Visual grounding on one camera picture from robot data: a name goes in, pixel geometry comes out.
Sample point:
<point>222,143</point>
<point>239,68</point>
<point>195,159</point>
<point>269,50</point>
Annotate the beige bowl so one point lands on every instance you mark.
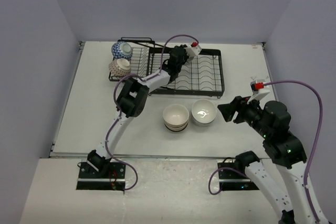
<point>175,115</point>
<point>174,127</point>

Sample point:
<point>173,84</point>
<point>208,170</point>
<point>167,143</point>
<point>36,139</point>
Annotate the light blue bowl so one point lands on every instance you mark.
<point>204,111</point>
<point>202,124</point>

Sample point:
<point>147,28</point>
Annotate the brown floral patterned bowl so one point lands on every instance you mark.
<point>120,67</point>

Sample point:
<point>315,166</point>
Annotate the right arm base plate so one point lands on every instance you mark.
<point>229,180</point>

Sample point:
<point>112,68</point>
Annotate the light blue bowl front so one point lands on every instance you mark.
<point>202,124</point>

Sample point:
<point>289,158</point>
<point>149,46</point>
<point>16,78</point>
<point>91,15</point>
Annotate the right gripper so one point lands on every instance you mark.
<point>240,105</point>

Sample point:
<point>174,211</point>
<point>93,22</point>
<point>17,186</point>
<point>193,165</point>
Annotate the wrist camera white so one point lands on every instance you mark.
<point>259,91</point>
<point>193,50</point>

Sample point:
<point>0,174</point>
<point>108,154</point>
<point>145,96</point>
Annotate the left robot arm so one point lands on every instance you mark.
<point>131,101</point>

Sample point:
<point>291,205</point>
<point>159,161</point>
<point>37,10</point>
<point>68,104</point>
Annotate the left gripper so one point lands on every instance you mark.
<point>186,56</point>

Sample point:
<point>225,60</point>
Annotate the blue zigzag patterned bowl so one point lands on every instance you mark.
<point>122,50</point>

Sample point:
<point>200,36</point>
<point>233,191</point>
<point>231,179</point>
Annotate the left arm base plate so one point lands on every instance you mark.
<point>111,178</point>

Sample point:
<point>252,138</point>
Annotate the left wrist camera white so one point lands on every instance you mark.
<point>193,50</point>

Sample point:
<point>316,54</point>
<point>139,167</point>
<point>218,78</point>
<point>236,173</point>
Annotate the beige bowl front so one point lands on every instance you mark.
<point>174,127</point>

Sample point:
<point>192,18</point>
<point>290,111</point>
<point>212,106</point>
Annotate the black bowl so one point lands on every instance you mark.
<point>174,131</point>

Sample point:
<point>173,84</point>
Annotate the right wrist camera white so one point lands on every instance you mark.
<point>259,91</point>

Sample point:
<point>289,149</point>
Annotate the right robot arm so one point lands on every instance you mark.
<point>298,204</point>

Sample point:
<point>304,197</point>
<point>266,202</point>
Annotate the black wire dish rack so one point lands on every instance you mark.
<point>202,76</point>

